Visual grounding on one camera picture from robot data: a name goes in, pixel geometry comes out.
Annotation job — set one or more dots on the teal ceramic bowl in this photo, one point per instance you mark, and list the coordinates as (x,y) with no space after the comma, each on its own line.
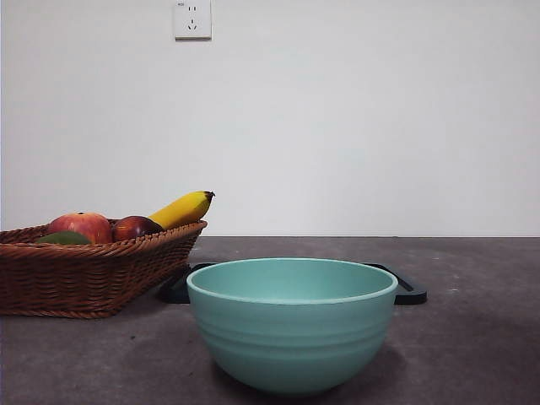
(291,337)

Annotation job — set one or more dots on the green avocado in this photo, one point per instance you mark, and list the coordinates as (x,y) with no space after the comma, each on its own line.
(65,239)

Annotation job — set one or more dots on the yellow banana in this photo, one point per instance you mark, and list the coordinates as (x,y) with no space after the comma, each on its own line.
(181,208)

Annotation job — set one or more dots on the dark red plum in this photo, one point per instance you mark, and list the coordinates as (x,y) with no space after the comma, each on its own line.
(135,227)

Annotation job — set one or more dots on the black rectangular tray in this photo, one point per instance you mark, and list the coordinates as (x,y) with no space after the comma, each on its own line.
(414,295)

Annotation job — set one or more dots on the red yellow apple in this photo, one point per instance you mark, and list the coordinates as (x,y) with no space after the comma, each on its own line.
(84,225)

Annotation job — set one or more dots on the brown wicker basket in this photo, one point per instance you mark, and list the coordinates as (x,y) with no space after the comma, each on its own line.
(84,278)

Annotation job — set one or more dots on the white wall socket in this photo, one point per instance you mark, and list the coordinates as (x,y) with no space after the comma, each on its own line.
(193,21)

